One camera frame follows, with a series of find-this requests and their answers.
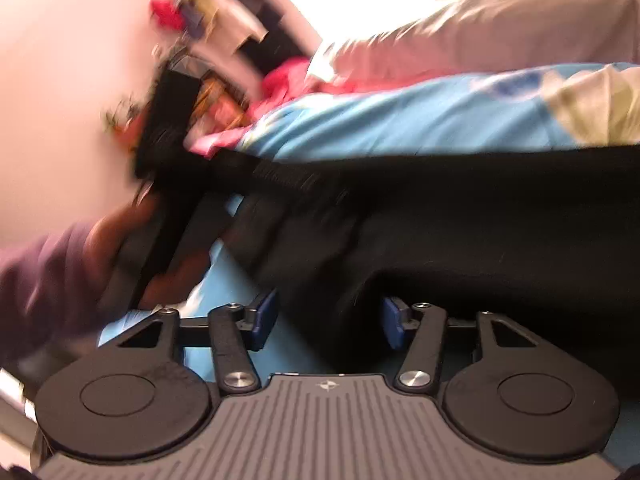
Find hanging dark clothes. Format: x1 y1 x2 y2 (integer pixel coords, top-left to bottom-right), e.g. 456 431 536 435
149 0 313 106

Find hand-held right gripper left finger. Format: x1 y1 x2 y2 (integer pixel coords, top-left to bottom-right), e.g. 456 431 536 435
100 288 280 395

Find pile of pink red clothes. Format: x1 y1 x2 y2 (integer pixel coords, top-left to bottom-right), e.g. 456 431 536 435
250 57 321 111

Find metal tube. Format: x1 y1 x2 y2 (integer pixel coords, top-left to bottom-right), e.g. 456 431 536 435
0 367 38 423

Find black pants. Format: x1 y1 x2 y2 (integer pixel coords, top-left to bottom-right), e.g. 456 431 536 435
210 144 640 378

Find person's left forearm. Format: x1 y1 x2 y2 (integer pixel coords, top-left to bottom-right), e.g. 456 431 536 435
0 224 108 368

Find person's left hand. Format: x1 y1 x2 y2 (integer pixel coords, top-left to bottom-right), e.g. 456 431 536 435
84 194 212 311

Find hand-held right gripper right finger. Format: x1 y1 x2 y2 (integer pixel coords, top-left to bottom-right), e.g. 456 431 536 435
382 297 542 395

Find pink pillow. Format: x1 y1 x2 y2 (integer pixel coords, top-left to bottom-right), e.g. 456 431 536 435
307 0 640 92

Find pink red blanket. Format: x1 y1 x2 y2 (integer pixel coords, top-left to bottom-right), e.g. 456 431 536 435
184 124 253 157

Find blue floral blanket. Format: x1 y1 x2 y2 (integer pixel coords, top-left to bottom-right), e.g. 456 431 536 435
97 62 640 381

